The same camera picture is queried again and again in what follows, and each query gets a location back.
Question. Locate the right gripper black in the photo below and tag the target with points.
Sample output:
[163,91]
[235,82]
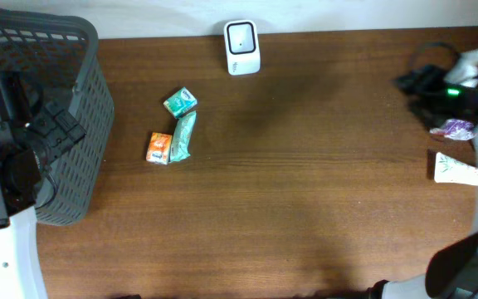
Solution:
[431,82]

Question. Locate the purple white sanitary pad pack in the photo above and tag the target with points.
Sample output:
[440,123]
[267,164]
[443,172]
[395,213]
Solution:
[454,129]

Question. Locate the white green cosmetic tube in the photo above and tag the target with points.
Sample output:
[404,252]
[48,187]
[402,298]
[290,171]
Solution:
[452,171]

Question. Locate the small teal tissue packet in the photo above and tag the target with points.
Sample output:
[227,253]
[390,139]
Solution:
[180,102]

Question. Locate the teal wet wipes pack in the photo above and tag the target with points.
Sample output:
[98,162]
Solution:
[182,136]

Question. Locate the orange small box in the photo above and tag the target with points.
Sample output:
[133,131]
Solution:
[159,147]

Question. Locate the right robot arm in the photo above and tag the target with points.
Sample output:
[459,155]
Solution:
[453,271]

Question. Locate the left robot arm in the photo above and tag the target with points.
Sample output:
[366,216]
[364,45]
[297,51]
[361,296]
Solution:
[34,133]

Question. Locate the white barcode scanner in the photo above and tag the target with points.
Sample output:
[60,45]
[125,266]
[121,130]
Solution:
[242,47]

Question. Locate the grey plastic mesh basket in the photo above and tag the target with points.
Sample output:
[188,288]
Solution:
[60,54]

